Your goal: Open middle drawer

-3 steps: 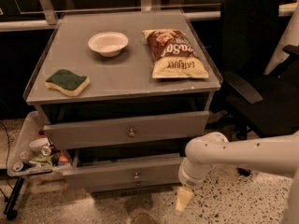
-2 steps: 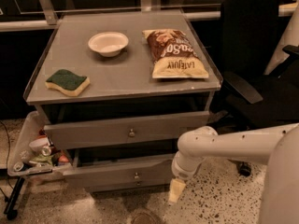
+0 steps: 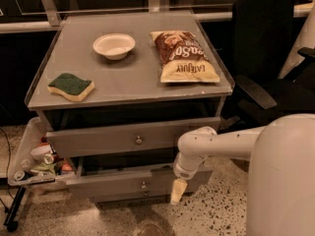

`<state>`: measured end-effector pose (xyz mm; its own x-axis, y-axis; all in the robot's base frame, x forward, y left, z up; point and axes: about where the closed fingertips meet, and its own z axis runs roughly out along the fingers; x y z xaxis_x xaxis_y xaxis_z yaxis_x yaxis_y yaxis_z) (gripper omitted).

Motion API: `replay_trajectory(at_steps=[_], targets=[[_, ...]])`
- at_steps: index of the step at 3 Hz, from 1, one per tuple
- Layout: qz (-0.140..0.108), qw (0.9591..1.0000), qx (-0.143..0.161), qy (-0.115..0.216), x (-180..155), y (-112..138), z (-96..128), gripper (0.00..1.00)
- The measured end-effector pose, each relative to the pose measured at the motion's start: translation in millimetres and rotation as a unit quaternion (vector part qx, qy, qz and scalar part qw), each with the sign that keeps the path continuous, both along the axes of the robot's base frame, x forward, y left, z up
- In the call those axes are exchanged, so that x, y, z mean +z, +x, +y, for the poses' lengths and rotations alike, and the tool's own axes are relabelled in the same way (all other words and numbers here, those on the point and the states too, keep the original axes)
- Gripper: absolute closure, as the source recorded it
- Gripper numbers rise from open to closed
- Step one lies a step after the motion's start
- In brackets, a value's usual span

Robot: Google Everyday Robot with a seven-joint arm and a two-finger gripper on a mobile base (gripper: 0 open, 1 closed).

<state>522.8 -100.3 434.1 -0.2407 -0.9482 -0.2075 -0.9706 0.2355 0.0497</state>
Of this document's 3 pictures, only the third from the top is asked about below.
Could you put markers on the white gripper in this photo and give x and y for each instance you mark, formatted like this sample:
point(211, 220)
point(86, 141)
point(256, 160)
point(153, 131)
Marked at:
point(182, 171)

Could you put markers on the grey drawer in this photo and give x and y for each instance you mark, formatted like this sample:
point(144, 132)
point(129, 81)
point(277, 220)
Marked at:
point(129, 197)
point(109, 175)
point(124, 138)

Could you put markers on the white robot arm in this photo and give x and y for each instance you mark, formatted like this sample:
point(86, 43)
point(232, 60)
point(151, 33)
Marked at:
point(281, 176)

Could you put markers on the grey top drawer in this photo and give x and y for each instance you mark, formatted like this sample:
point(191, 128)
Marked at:
point(124, 138)

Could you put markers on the grey bottom drawer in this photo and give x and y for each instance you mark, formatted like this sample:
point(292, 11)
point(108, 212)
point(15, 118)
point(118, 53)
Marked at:
point(129, 197)

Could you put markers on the grey drawer cabinet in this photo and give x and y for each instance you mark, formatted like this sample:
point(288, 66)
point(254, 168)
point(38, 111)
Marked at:
point(126, 91)

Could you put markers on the brown chip bag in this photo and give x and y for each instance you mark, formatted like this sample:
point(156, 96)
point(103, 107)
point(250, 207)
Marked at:
point(182, 57)

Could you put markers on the green yellow sponge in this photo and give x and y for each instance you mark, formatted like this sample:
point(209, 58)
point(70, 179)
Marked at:
point(71, 87)

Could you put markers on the white cup in bin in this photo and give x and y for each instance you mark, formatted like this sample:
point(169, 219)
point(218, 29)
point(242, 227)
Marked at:
point(40, 152)

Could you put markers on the clear plastic side bin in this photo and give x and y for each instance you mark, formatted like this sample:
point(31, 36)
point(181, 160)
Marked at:
point(24, 170)

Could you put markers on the white bowl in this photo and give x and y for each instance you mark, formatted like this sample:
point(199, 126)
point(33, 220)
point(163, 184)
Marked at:
point(114, 46)

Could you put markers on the black stand leg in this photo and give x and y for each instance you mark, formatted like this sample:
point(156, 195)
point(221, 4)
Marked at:
point(10, 221)

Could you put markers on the black office chair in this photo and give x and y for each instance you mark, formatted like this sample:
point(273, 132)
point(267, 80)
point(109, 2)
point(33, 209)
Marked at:
point(262, 31)

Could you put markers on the metal railing bar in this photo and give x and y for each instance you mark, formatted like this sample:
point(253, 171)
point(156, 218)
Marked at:
point(299, 11)

